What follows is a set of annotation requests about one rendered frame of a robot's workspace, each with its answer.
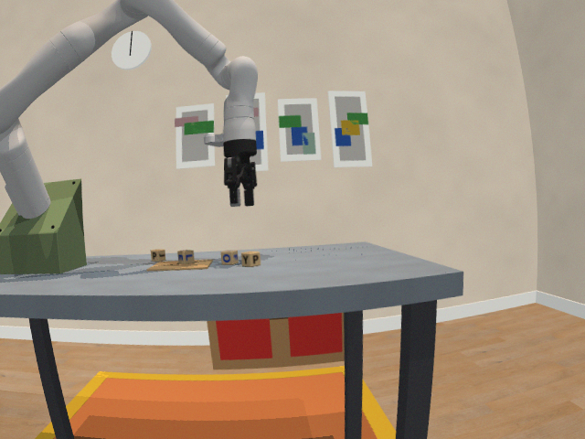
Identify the tan flat mat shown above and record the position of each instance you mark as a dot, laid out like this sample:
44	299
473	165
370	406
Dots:
174	265

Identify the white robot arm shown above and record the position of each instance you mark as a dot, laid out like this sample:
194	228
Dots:
72	45

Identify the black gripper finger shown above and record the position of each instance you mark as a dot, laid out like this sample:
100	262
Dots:
232	180
252	183

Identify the tan letter block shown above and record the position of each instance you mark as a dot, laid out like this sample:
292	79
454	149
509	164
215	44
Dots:
158	255
229	257
185	257
251	259

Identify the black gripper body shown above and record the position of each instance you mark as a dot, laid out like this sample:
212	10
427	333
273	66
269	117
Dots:
243	149

